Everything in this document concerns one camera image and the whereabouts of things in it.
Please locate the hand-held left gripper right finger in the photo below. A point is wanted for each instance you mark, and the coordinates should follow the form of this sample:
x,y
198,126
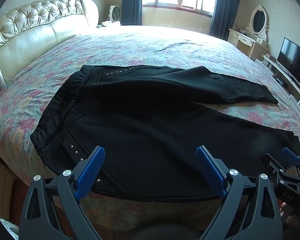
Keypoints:
x,y
210,170

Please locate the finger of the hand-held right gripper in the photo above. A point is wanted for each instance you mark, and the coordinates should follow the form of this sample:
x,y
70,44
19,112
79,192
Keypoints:
x,y
271,163
290,156

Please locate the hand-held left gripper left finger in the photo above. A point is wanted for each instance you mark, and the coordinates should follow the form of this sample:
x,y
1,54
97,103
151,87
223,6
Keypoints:
x,y
92,170

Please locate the black pants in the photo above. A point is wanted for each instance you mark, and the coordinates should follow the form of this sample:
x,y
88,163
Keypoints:
x,y
145,135

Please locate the person's right hand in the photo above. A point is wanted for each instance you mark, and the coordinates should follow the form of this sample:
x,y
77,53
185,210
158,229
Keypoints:
x,y
293,223

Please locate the white television stand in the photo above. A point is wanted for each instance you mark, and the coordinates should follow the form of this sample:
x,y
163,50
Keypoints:
x,y
290,90

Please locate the black set-top box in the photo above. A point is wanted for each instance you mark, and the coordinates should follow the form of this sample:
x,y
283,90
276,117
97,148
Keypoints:
x,y
281,82

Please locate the cream bedside cabinet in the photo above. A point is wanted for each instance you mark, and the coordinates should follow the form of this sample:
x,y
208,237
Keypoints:
x,y
1,187

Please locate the black television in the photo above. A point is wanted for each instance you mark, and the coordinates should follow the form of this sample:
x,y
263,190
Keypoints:
x,y
293,60

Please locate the cream vanity table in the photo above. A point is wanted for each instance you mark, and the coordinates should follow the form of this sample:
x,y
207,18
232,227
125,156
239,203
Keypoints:
x,y
245,40

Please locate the bed with floral bedspread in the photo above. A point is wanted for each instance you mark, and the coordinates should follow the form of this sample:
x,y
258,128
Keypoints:
x,y
152,45

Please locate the oval vanity mirror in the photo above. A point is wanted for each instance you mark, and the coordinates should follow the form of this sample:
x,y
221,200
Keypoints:
x,y
258,18

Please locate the white nightstand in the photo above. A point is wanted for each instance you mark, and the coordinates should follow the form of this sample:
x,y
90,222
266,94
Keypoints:
x,y
110,24

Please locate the cream tufted leather headboard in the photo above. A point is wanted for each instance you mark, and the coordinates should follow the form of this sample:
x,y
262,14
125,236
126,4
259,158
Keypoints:
x,y
35,30

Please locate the white fan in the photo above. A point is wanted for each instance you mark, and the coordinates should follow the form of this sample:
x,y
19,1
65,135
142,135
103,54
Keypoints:
x,y
115,12

